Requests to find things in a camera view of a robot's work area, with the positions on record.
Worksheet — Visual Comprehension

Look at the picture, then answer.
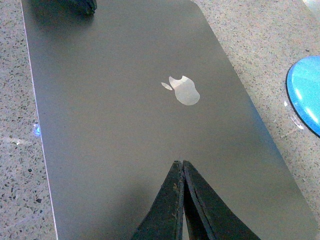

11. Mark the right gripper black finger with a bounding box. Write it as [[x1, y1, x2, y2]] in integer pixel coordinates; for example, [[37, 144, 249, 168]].
[[131, 161, 185, 240], [183, 160, 259, 240]]

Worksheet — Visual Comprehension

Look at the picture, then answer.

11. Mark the grey laptop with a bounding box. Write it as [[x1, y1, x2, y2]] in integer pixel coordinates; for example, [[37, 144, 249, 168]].
[[22, 0, 318, 240]]

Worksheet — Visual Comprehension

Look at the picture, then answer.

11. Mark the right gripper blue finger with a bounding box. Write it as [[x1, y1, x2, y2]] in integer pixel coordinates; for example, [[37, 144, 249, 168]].
[[68, 0, 97, 16]]

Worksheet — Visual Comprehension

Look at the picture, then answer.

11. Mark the blue desk lamp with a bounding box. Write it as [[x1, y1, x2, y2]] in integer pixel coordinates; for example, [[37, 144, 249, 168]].
[[286, 55, 320, 136]]

